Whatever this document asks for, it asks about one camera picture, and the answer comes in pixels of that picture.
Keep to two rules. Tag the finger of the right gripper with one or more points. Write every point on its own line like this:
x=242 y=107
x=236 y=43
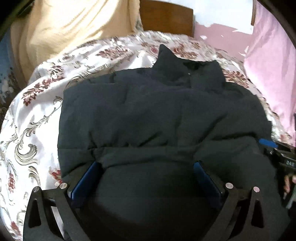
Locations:
x=267 y=143

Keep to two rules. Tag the person's right hand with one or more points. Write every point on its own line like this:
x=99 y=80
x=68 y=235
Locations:
x=289 y=179

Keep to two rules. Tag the brown wooden headboard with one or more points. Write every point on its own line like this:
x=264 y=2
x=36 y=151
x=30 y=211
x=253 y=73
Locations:
x=166 y=17

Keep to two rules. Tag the beige hanging cloth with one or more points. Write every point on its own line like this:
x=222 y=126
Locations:
x=55 y=27

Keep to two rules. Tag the pink curtain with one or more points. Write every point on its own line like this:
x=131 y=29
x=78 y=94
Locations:
x=270 y=65

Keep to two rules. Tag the blue floral wardrobe cover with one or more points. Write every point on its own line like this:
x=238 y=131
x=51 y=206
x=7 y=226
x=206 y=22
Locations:
x=11 y=84

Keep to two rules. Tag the black padded jacket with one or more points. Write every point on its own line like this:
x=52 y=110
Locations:
x=147 y=128

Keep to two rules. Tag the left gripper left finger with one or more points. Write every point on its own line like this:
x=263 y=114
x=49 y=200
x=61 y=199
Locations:
x=53 y=214

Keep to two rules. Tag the floral satin bedspread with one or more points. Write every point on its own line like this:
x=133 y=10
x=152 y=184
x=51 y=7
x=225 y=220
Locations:
x=29 y=133

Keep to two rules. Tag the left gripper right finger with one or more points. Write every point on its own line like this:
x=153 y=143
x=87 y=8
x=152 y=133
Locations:
x=241 y=215

